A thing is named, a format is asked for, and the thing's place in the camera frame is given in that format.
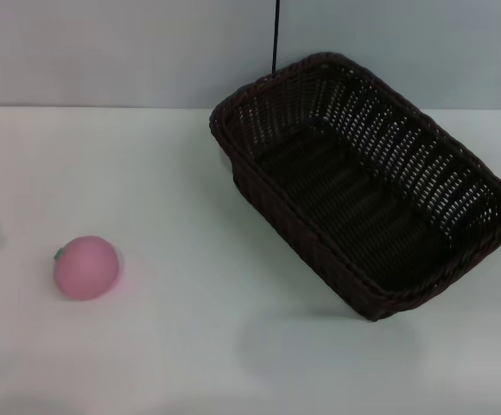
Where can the dark brown woven basket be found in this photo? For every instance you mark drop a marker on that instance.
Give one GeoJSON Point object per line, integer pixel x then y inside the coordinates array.
{"type": "Point", "coordinates": [363, 242]}

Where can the pink toy peach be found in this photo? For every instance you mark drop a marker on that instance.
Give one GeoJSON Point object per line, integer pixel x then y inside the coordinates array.
{"type": "Point", "coordinates": [87, 268]}

